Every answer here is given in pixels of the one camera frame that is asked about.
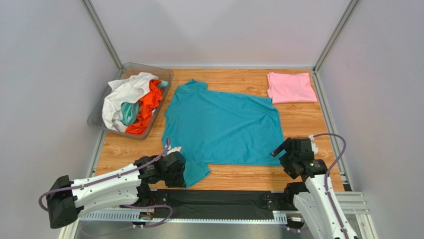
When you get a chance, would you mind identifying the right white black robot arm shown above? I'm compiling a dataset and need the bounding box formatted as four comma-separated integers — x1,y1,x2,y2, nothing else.
271,135,358,239

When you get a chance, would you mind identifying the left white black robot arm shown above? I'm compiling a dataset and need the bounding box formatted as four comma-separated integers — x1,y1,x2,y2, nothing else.
41,151,186,229

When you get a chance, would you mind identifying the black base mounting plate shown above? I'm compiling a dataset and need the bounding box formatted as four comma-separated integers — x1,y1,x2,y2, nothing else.
145,190,297,220

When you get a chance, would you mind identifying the folded pink t shirt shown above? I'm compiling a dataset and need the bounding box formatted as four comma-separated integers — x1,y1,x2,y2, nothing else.
267,72,318,104

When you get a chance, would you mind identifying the orange t shirt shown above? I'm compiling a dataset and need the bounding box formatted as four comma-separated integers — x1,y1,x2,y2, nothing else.
125,79,164,135

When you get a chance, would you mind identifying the light teal t shirt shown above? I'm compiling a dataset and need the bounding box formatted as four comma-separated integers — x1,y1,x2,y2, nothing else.
121,102,140,126

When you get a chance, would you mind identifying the clear plastic bin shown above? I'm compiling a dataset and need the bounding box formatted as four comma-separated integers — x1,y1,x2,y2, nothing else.
87,62,174,139

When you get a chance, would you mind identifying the white t shirt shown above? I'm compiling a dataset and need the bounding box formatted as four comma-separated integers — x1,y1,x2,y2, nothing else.
102,72,159,132

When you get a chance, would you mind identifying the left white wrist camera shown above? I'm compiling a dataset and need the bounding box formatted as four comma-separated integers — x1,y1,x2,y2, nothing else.
166,146,183,155

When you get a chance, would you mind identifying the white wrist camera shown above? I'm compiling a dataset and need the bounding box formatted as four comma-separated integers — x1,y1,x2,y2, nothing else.
166,146,183,155
308,134,318,154

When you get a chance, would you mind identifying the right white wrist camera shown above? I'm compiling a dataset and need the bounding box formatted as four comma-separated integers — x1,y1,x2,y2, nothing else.
308,134,318,154

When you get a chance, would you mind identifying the aluminium front rail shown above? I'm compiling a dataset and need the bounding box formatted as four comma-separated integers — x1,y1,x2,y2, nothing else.
80,190,369,224

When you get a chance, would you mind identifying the left aluminium frame post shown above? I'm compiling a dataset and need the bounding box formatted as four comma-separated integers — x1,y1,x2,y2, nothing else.
81,0,122,69

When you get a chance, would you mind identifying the aluminium frame post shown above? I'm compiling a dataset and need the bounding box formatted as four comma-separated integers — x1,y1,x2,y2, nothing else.
314,0,361,74
81,0,122,69

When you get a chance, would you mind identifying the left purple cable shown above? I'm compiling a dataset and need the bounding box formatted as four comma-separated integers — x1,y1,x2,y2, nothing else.
38,137,174,236

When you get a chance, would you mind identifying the right aluminium frame post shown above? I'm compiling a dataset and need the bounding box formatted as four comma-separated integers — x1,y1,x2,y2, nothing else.
314,0,361,74

